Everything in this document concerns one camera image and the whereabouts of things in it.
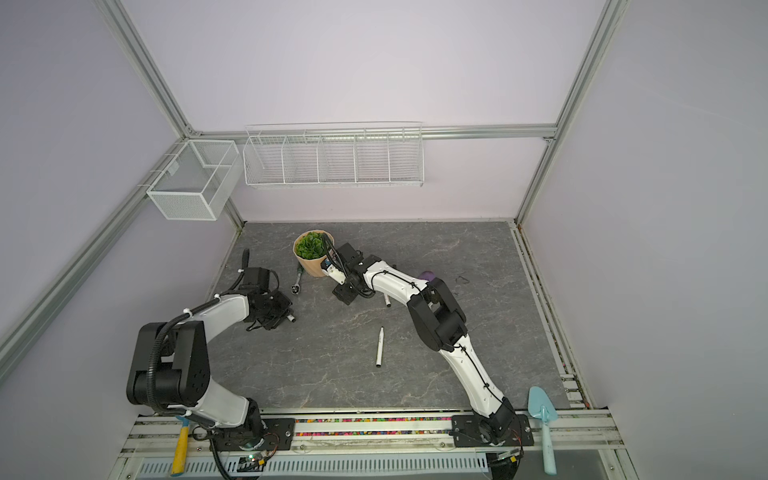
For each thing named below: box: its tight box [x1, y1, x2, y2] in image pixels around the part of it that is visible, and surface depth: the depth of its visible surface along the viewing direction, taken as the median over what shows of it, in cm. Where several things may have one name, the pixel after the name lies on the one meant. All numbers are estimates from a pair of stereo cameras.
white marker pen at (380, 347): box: [376, 326, 384, 368], surface depth 89 cm
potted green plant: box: [293, 229, 328, 278], surface depth 101 cm
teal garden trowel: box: [528, 386, 558, 475], surface depth 77 cm
